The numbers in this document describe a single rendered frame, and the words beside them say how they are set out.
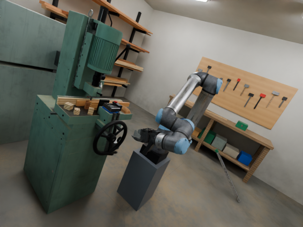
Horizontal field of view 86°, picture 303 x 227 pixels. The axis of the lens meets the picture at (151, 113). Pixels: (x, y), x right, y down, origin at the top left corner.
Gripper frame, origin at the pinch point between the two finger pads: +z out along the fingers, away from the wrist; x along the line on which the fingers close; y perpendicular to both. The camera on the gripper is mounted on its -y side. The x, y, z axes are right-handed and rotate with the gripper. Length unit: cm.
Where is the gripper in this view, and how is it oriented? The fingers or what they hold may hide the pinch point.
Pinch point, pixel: (133, 136)
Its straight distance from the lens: 109.1
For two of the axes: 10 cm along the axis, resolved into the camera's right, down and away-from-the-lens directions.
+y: 0.8, -9.9, -1.0
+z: -8.0, -1.2, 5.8
